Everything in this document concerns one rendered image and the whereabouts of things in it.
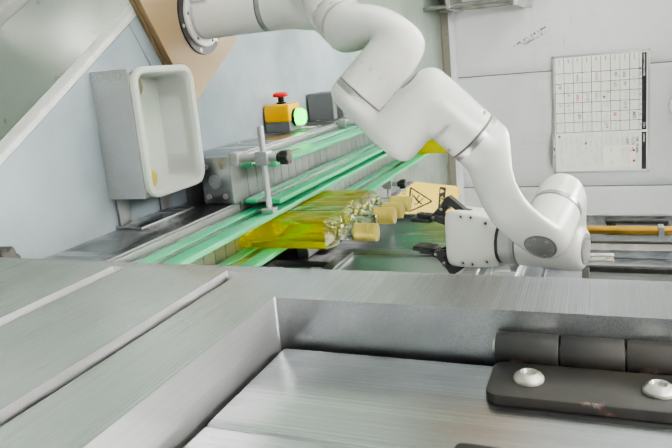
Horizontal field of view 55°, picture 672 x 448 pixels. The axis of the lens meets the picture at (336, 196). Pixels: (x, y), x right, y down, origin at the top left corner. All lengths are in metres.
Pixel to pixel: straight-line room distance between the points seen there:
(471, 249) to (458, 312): 0.90
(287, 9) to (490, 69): 5.92
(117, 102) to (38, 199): 0.21
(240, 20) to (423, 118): 0.52
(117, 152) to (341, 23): 0.44
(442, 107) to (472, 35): 6.22
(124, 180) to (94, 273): 0.86
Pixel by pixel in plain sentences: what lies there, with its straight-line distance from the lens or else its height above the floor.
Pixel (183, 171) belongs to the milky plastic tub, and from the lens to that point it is 1.30.
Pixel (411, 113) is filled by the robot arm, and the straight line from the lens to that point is 0.96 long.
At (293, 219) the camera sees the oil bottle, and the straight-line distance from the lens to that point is 1.26.
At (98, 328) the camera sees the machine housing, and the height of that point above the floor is 1.38.
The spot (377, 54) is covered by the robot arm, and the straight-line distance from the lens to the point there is 1.04.
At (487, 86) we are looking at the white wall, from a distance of 7.16.
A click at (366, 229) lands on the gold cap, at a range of 1.21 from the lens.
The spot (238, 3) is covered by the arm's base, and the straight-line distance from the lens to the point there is 1.34.
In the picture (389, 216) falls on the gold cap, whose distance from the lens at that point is 1.31.
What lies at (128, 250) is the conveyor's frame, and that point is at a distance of 1.06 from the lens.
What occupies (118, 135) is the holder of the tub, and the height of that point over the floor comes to 0.79.
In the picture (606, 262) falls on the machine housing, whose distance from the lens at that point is 1.56.
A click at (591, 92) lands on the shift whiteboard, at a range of 7.07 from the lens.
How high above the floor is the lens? 1.55
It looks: 22 degrees down
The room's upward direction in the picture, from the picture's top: 89 degrees clockwise
